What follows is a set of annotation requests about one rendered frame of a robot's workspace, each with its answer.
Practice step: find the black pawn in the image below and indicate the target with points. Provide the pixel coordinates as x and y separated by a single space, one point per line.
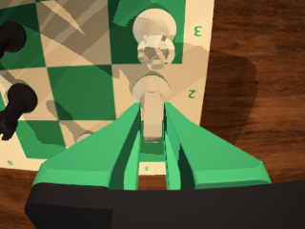
13 37

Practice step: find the white pawn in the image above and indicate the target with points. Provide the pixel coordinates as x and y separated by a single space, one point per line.
82 136

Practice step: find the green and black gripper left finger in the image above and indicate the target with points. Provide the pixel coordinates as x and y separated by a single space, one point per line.
101 158

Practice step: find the green and cream chessboard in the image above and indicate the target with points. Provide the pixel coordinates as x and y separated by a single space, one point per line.
81 60

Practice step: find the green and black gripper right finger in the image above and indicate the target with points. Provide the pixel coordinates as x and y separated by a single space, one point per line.
204 160

